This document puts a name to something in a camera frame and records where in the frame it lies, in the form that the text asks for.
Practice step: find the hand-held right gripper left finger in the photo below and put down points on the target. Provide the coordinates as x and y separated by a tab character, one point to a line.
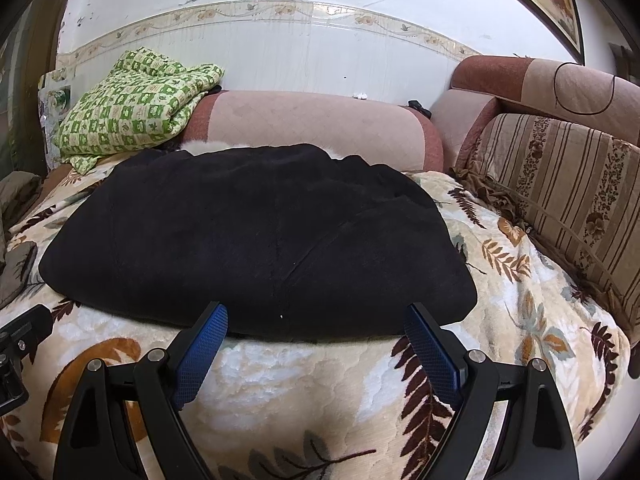
200	355

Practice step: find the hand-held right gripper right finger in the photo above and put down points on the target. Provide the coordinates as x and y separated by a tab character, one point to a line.
432	355

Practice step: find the black coat with fur collar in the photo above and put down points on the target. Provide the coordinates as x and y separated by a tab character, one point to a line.
250	230

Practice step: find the grey brown cloth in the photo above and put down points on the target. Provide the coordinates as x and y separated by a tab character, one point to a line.
17	272
20	195

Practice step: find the leaf print blanket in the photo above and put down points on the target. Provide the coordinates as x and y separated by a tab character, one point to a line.
300	385

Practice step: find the brown fringed cloth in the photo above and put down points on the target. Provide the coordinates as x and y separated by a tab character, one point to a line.
485	192

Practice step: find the striped floral cushion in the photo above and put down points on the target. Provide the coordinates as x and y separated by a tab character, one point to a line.
565	175

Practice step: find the printed plastic bag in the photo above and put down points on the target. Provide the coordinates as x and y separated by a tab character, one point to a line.
52	110

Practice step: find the pink sofa bolster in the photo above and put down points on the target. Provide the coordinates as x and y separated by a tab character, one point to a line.
460	120

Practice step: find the small black object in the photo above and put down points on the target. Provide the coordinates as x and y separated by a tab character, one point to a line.
419	107

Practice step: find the green patterned quilt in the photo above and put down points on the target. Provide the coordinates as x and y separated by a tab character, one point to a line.
130	105

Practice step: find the pink brown sofa armrest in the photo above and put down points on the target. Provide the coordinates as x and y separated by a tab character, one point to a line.
310	115

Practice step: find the brown beige sofa backrest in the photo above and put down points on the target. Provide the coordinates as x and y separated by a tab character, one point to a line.
575	90

